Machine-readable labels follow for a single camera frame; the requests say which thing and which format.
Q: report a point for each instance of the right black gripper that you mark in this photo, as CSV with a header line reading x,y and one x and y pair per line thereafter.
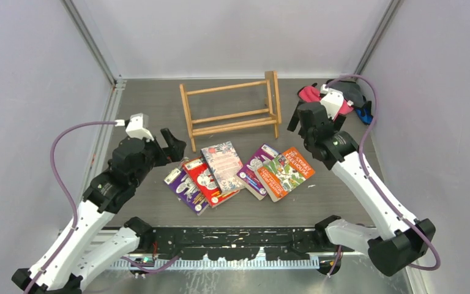
x,y
338,122

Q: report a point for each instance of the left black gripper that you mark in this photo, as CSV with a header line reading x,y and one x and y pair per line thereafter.
x,y
176,147

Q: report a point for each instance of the floral Alcott book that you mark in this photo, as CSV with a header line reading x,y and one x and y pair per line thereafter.
x,y
224,163

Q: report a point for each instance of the orange treehouse book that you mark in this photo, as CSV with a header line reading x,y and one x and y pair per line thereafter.
x,y
284,173

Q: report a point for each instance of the purple book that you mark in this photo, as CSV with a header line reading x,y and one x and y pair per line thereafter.
x,y
247,174
186,190

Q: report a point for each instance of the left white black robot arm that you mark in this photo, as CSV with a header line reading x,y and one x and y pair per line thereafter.
x,y
66,267

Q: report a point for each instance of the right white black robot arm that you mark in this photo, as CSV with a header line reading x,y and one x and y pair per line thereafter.
x,y
398,238

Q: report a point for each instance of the red cartoon book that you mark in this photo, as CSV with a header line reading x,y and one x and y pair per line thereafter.
x,y
200,174

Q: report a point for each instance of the pink cloth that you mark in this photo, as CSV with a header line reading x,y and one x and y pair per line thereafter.
x,y
310,93

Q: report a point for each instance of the grey cloth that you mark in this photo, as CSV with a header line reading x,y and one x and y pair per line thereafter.
x,y
351,92

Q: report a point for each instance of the blue cloth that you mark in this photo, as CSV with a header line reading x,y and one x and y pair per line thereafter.
x,y
365,113

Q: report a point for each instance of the wooden book rack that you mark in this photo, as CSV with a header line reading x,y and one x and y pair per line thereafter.
x,y
229,108

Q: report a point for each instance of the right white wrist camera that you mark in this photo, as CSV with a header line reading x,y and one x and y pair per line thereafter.
x,y
335,102

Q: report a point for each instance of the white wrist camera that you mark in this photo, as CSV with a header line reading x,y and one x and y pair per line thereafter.
x,y
137,127
335,102

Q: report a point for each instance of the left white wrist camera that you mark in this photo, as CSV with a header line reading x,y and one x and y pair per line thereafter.
x,y
137,127

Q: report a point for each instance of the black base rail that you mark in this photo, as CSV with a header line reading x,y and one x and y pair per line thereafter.
x,y
234,243

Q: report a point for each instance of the slotted cable duct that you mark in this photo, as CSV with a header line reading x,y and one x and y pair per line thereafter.
x,y
258,263

